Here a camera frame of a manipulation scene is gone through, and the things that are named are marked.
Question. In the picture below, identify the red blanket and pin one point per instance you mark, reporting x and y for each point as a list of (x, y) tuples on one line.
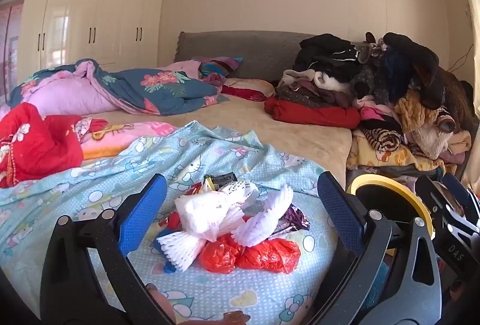
[(33, 145)]

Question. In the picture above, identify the person's left hand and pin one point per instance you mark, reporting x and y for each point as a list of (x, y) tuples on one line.
[(159, 304)]

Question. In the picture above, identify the pink cloth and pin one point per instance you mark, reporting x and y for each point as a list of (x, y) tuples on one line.
[(183, 68)]

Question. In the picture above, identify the red and beige pillow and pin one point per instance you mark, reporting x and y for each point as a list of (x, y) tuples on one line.
[(247, 85)]

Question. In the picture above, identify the yellow cartoon blanket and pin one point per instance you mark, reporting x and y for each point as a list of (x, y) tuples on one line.
[(390, 160)]

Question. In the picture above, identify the blue floral quilt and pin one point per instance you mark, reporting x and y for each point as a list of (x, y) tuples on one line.
[(150, 85)]

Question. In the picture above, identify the black bin with yellow rim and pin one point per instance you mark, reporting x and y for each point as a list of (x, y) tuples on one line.
[(375, 179)]

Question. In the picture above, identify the beige bed cover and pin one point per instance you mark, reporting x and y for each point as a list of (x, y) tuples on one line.
[(243, 115)]

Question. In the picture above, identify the light blue cartoon bedsheet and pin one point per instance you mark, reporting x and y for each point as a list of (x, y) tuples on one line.
[(112, 167)]

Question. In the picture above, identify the pile of clothes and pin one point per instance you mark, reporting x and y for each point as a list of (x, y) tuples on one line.
[(393, 77)]

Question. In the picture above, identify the pink patterned panel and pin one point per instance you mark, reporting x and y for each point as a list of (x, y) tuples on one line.
[(9, 47)]

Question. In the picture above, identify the purple candy wrapper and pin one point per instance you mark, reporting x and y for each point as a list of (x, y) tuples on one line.
[(296, 218)]

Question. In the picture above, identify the blue wrapper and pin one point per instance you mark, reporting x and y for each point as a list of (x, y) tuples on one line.
[(169, 267)]

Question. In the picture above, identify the black and green snack wrapper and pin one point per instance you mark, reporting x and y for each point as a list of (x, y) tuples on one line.
[(221, 179)]

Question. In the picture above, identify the cream wardrobe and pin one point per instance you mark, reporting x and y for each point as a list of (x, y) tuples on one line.
[(93, 17)]

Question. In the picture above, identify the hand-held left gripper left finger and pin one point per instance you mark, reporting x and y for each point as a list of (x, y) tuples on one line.
[(144, 209)]

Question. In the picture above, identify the cream curtain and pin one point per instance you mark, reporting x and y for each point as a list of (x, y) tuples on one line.
[(473, 47)]

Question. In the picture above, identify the red folded garment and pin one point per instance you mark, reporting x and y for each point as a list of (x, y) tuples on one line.
[(311, 115)]

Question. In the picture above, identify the pink cartoon blanket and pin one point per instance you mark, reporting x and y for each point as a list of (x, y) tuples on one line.
[(123, 134)]

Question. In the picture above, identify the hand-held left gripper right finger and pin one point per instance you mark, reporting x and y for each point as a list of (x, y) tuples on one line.
[(339, 212)]

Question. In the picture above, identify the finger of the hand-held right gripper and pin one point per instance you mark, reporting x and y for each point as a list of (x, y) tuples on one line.
[(431, 194), (461, 190)]

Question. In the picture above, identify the striped pillow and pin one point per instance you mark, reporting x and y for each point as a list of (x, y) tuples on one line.
[(217, 66)]

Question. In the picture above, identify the red plastic bag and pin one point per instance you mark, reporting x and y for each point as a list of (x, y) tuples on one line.
[(262, 257)]

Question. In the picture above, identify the white plastic bag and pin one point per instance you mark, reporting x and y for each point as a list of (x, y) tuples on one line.
[(202, 212)]

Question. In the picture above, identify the grey padded headboard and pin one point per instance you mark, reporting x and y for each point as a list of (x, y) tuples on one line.
[(262, 51)]

